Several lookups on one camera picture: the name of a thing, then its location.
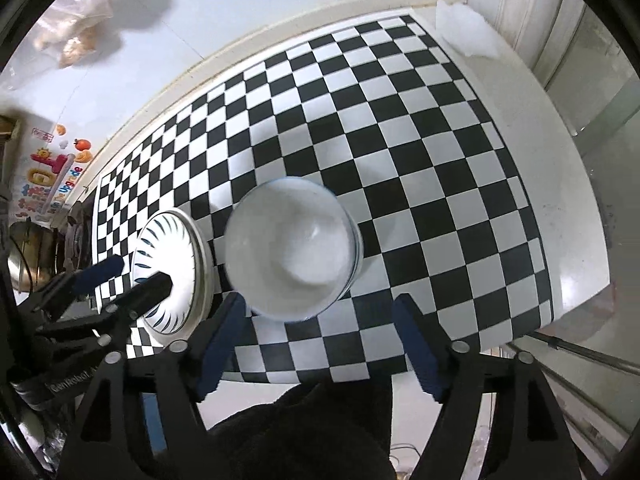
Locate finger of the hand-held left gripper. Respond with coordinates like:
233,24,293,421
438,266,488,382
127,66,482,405
27,254,126,311
37,272,173,346

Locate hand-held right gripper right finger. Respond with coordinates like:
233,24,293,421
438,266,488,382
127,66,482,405
392,292,583,480

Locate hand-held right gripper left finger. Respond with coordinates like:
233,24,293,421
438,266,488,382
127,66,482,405
60,292,248,480

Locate white plate blue striped rim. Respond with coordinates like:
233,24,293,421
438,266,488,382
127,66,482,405
131,211,196,336

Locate white bowl thin blue line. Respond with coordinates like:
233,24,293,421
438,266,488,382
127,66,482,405
224,178,358,322

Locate steel steamer pot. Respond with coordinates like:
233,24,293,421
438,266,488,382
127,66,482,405
9,220,68,291

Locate person's dark clothing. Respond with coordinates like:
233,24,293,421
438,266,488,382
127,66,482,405
207,375,396,480

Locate black white checkered mat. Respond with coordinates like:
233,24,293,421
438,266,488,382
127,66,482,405
92,15,556,386

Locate clear plastic bag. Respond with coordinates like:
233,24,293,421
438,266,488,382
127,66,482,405
0,0,138,91

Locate white crumpled cloth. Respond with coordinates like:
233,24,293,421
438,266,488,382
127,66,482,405
435,0,502,59

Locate colourful wall sticker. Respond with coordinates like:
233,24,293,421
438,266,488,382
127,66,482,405
15,122,93,221

